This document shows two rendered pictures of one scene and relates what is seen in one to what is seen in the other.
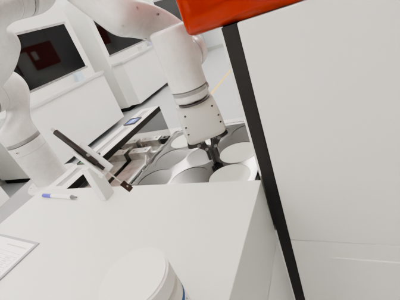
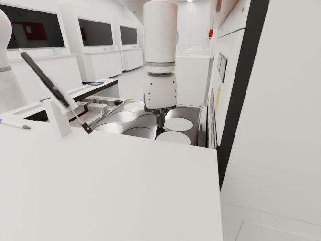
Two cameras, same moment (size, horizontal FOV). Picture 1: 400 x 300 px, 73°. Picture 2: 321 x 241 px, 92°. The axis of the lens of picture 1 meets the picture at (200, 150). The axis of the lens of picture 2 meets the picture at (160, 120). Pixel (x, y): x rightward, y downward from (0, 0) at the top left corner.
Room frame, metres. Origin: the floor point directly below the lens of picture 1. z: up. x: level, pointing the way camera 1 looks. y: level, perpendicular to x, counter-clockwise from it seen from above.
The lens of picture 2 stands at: (0.17, 0.09, 1.16)
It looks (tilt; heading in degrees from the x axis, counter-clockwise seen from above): 27 degrees down; 345
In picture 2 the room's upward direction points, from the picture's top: straight up
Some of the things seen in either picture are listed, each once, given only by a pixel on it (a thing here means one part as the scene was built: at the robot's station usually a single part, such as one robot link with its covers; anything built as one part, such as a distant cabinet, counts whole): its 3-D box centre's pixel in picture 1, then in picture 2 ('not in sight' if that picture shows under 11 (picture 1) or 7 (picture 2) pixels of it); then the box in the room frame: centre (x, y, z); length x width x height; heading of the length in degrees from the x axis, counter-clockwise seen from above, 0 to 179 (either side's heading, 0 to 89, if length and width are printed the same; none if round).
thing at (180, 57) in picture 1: (179, 57); (160, 34); (0.62, -0.03, 1.17); 0.09 x 0.08 x 0.13; 152
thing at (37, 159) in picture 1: (38, 161); (4, 92); (1.00, 0.58, 0.96); 0.19 x 0.19 x 0.18
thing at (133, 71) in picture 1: (122, 51); (92, 47); (6.13, 0.77, 1.00); 1.80 x 1.08 x 2.00; 149
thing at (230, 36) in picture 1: (284, 74); (217, 79); (0.73, -0.30, 1.02); 0.81 x 0.03 x 0.40; 149
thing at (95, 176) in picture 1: (97, 171); (60, 107); (0.52, 0.22, 1.03); 0.06 x 0.04 x 0.13; 59
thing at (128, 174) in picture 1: (133, 173); (87, 121); (0.80, 0.23, 0.87); 0.36 x 0.08 x 0.03; 149
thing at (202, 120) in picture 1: (199, 116); (160, 88); (0.62, -0.03, 1.03); 0.10 x 0.07 x 0.11; 93
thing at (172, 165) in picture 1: (203, 155); (150, 120); (0.68, 0.00, 0.90); 0.34 x 0.34 x 0.01; 59
